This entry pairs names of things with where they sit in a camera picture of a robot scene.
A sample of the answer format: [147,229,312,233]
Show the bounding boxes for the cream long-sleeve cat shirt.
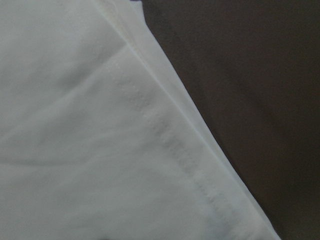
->
[0,0,279,240]

